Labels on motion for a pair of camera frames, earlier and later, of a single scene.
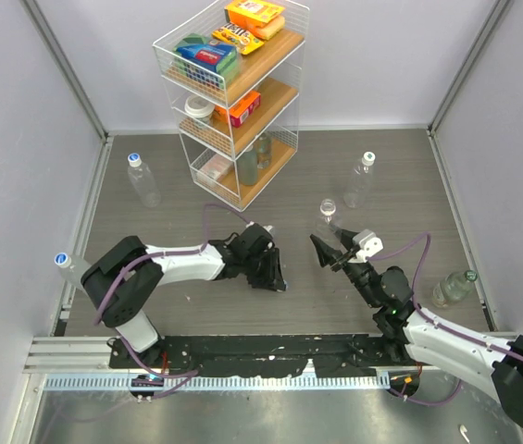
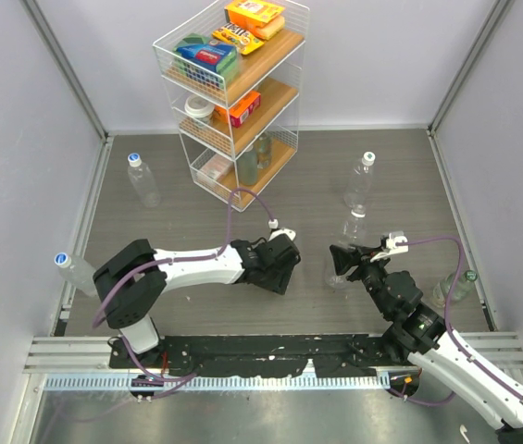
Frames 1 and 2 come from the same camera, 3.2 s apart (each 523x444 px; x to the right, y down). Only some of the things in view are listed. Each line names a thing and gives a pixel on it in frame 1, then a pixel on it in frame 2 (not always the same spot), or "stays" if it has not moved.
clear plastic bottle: x=326 y=228 → x=351 y=233
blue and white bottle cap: x=134 y=159 stays
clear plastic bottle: x=355 y=194 stays
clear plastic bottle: x=143 y=180 stays
